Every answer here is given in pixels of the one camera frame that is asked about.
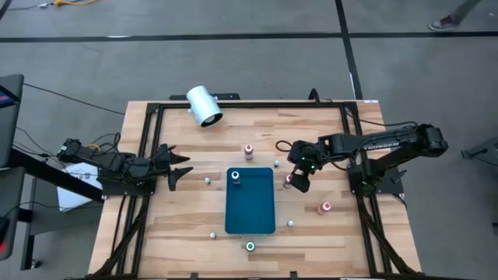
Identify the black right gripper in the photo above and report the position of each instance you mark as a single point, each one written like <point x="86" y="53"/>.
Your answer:
<point x="313" y="155"/>

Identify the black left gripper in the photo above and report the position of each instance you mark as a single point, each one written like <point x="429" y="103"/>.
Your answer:
<point x="160" y="165"/>

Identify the orange food coloring bottle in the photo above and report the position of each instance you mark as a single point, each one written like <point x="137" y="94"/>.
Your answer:
<point x="325" y="207"/>

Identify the pink cap food coloring bottle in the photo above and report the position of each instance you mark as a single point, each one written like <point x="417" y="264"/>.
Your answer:
<point x="249" y="151"/>

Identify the green cap food coloring bottle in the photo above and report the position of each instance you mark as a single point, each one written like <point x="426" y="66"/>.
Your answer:
<point x="250" y="246"/>

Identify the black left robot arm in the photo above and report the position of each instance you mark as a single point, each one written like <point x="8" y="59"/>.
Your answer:
<point x="113" y="163"/>

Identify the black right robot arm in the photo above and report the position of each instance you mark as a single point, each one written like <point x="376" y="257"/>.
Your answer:
<point x="389" y="142"/>

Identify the blue plastic bin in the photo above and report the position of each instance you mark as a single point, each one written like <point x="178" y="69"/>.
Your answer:
<point x="249" y="206"/>

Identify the white cylindrical lamp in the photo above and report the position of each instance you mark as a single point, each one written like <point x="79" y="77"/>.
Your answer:
<point x="200" y="103"/>

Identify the white box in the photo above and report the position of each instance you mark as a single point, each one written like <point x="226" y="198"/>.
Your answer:
<point x="78" y="194"/>

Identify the black desk beam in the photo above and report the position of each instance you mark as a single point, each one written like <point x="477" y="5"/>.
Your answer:
<point x="50" y="175"/>

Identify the dark monitor screen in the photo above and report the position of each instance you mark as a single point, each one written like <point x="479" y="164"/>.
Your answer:
<point x="9" y="124"/>
<point x="11" y="202"/>

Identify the grey metal stand foot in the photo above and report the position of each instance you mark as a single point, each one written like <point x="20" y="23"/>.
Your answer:
<point x="484" y="149"/>

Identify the person's foot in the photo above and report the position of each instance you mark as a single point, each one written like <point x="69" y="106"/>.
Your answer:
<point x="443" y="24"/>

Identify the person's leg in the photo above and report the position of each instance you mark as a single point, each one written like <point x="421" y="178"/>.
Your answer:
<point x="467" y="8"/>

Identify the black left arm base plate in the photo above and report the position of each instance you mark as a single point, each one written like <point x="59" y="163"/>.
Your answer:
<point x="128" y="189"/>

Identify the black aluminium frame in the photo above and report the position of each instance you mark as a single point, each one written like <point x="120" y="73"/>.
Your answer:
<point x="249" y="105"/>

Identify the black flat bracket bar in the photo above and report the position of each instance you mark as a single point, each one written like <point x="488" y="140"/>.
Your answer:
<point x="229" y="96"/>

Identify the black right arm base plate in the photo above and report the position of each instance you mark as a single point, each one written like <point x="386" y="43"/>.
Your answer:
<point x="387" y="188"/>

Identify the black clamp bracket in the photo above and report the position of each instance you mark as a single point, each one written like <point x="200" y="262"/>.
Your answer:
<point x="193" y="275"/>
<point x="293" y="275"/>

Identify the black stand post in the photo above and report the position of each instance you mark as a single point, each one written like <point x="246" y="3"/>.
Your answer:
<point x="28" y="241"/>

